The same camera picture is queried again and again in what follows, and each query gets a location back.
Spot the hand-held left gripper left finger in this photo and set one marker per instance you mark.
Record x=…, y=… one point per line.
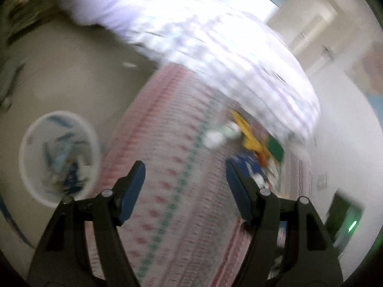
x=133, y=191

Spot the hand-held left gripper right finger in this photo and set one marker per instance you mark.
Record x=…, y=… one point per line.
x=239, y=191

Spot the blue wrapper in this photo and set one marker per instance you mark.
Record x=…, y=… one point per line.
x=248, y=161

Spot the yellow wipes packet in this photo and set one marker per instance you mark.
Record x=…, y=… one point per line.
x=251, y=139

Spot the green packet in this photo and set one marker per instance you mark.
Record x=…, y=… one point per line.
x=275, y=149

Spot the white tissue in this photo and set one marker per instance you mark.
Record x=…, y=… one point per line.
x=214, y=139

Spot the white plastic waste bin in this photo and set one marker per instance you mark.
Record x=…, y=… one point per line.
x=59, y=161

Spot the patterned woven blanket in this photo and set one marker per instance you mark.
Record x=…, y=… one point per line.
x=179, y=143

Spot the plaid ruffled duvet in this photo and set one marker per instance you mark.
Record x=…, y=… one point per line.
x=227, y=53

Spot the beige door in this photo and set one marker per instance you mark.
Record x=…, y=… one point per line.
x=314, y=30

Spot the wooden bedside shelf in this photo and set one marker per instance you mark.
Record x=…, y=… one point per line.
x=27, y=9

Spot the white wall socket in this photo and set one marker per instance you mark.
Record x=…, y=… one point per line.
x=322, y=183

